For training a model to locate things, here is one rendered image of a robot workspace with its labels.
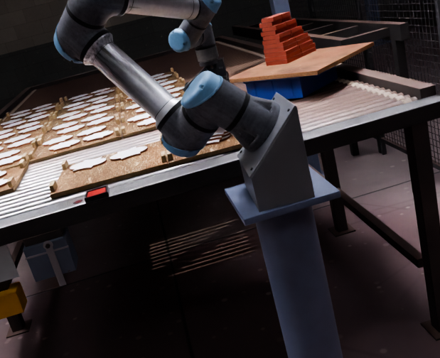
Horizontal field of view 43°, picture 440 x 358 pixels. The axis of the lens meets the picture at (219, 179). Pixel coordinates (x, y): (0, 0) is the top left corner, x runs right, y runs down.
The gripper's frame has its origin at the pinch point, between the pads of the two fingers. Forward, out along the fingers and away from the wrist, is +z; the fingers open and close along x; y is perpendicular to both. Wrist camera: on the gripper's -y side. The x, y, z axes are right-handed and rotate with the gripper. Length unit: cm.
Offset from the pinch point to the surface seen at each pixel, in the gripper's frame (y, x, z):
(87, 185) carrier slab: -44, -26, 8
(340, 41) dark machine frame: 57, 110, -1
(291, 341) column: 14, -53, 61
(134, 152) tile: -33.5, -0.5, 6.7
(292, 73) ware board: 29.3, 37.0, -2.6
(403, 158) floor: 93, 193, 101
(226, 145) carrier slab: 3.0, -14.5, 7.7
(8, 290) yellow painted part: -73, -47, 31
